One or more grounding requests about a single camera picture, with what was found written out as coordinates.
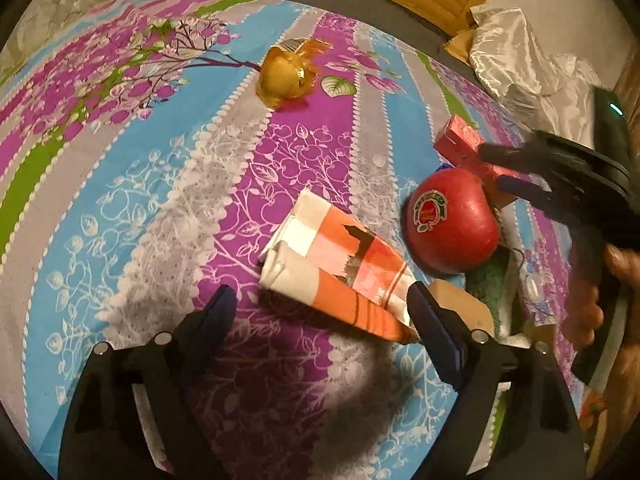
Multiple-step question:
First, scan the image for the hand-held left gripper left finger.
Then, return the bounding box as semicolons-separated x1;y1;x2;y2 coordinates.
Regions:
57;284;238;480

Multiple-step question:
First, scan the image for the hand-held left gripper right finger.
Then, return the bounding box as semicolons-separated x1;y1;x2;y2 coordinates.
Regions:
406;281;588;480

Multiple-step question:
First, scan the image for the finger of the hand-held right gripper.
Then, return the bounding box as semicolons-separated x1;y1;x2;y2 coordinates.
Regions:
477;130;601;172
496;176;557;212

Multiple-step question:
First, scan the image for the brown sponge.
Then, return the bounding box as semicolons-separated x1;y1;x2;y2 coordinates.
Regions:
430;280;493;333

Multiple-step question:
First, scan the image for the pink box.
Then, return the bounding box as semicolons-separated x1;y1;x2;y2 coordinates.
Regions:
432;115;521;208

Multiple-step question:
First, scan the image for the orange white cloth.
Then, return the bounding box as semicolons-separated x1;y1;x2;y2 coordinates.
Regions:
257;189;418;343

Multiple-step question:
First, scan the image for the person's right hand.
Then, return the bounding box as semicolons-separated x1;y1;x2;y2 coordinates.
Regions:
570;245;640;351

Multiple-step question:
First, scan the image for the green scrub pad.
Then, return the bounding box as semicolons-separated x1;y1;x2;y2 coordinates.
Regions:
467;250;516;331

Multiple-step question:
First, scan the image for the red apple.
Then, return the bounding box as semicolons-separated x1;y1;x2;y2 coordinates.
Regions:
402;167;502;275

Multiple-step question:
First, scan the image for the large white satin cloth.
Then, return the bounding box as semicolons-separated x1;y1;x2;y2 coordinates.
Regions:
470;5;606;141

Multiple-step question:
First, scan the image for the brown cardboard piece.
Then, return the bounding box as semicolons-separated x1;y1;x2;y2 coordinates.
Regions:
445;27;481;63

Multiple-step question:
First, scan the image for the striped floral blanket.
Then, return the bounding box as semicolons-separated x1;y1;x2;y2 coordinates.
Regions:
0;0;616;480

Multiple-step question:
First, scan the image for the golden wrapped pastry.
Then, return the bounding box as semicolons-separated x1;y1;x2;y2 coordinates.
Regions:
256;37;333;108

